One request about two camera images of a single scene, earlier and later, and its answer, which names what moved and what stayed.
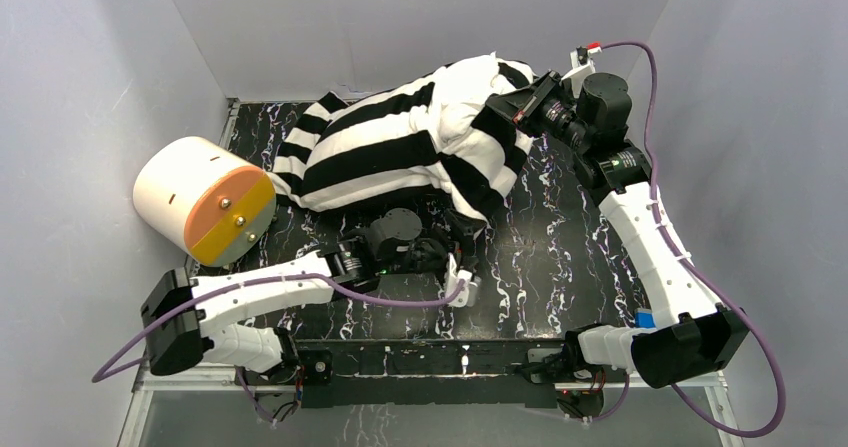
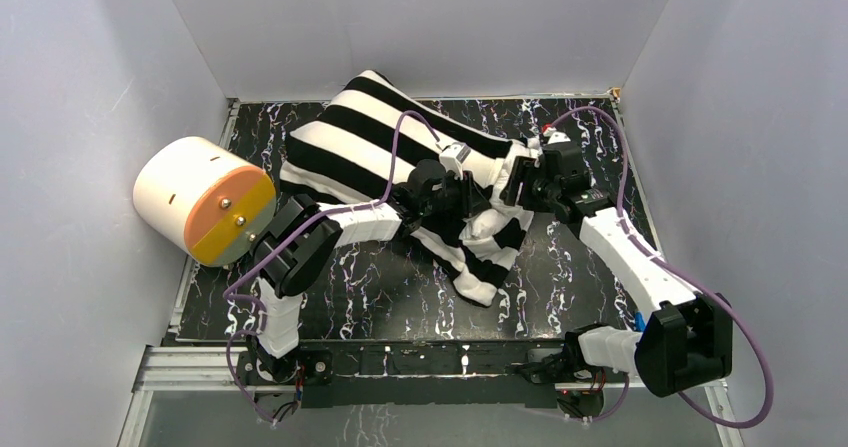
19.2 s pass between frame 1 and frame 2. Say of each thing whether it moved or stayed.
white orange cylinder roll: stayed
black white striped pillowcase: moved
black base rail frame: stayed
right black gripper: moved
